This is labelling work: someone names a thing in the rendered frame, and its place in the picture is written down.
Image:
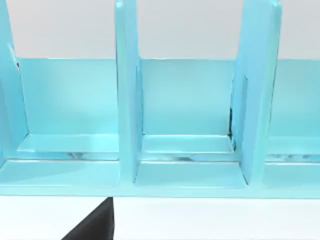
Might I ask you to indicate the light blue rack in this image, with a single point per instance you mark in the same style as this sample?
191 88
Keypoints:
75 100

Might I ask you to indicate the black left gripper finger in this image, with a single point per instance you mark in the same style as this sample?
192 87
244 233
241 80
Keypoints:
100 222

